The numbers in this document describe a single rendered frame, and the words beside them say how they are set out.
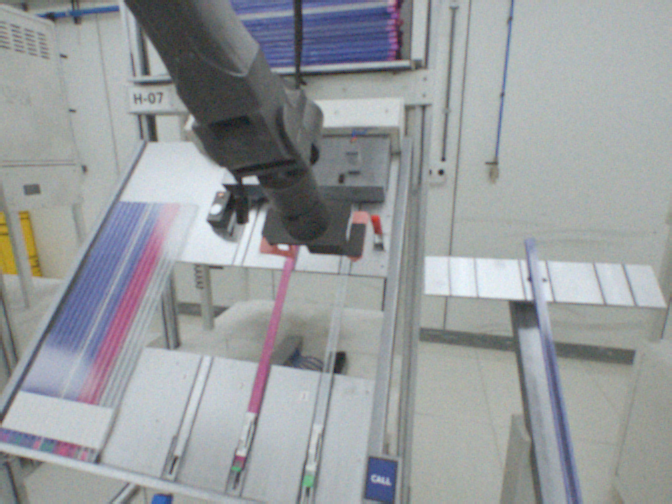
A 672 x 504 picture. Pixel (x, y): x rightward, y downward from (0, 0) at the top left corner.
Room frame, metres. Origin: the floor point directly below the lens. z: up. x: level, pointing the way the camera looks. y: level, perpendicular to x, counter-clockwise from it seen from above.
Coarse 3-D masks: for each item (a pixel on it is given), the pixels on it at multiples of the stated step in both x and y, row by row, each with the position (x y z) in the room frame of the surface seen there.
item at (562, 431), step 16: (528, 240) 0.59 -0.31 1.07; (528, 256) 0.57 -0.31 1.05; (544, 304) 0.51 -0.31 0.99; (544, 320) 0.49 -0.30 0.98; (544, 336) 0.47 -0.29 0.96; (544, 352) 0.46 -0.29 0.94; (560, 384) 0.43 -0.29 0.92; (560, 400) 0.41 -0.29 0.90; (560, 416) 0.40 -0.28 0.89; (560, 432) 0.39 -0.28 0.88; (560, 448) 0.37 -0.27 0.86; (560, 464) 0.37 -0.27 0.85; (576, 480) 0.35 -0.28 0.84; (576, 496) 0.34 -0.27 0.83
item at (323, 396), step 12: (348, 228) 0.71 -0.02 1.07; (348, 264) 0.65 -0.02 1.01; (336, 300) 0.61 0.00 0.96; (336, 312) 0.60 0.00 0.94; (336, 324) 0.58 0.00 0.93; (336, 336) 0.57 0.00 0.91; (324, 372) 0.53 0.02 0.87; (324, 384) 0.52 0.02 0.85; (324, 396) 0.50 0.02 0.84; (324, 408) 0.49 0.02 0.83; (324, 420) 0.49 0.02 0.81; (312, 480) 0.43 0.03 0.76
